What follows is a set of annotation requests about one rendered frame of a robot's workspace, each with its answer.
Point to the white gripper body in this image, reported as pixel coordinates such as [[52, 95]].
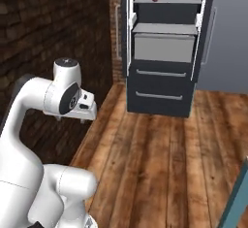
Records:
[[88, 114]]

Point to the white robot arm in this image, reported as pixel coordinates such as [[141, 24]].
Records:
[[19, 160]]

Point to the dark grey fridge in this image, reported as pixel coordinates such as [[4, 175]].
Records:
[[161, 86]]

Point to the dark fridge door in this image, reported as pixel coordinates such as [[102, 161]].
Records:
[[124, 28]]

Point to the grey fridge shelf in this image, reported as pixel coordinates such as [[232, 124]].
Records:
[[164, 28], [171, 0]]

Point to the grey fridge door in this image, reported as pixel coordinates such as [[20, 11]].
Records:
[[229, 44]]

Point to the teal counter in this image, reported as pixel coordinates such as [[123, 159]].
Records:
[[237, 199]]

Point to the dark freezer drawer front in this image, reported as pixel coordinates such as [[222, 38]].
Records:
[[159, 99], [161, 74]]

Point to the grey crisper drawer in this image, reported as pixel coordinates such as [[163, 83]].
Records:
[[164, 48]]

